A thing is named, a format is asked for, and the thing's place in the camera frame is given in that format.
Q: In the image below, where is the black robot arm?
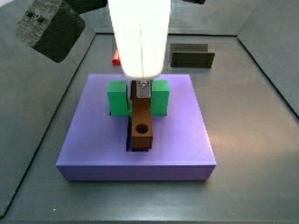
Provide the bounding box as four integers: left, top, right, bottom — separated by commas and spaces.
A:
16, 0, 171, 98

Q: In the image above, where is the brown T-shaped block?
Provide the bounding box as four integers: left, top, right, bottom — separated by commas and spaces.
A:
131, 80, 154, 151

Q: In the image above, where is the red cylindrical peg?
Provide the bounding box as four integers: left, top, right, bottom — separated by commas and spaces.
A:
113, 50, 121, 66

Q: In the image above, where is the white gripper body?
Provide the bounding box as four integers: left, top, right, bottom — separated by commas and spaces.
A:
107, 0, 171, 80

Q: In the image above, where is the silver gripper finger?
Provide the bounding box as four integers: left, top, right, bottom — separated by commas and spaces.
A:
137, 80, 151, 98

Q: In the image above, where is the purple base board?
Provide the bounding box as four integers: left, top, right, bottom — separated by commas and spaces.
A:
56, 74, 217, 181

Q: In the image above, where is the green U-shaped block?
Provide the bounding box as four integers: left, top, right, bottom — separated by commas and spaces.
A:
107, 80, 171, 116

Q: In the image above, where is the black angle bracket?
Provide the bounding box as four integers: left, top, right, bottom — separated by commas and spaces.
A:
170, 44, 215, 68

